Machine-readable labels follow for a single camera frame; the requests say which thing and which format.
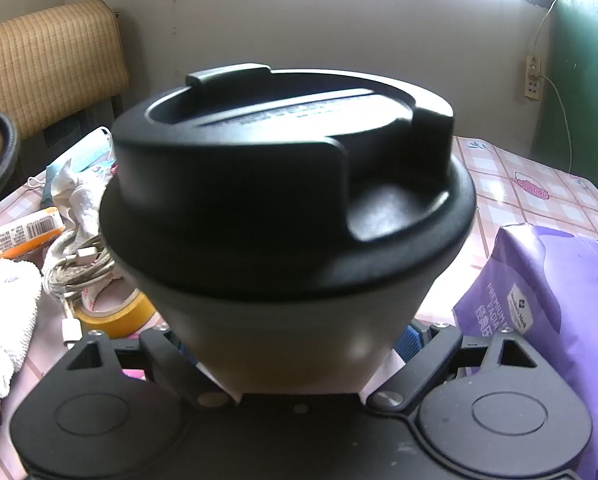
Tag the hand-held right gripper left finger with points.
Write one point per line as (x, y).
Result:
(161, 350)

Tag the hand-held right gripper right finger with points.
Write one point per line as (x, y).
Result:
(408, 345)

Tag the yellow tape roll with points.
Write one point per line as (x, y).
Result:
(121, 317)

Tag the crumpled white plastic bag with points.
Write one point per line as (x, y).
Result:
(4, 310)

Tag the white crumpled cloth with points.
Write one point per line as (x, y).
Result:
(79, 195)

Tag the white and orange packet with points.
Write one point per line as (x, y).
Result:
(24, 232)

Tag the pink checked tablecloth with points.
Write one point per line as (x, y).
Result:
(519, 200)

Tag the blue face mask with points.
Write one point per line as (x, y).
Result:
(86, 152)

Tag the wicker chair back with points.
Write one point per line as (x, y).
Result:
(49, 70)

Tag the green door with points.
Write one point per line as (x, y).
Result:
(589, 85)

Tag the wall socket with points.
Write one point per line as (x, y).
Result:
(532, 77)

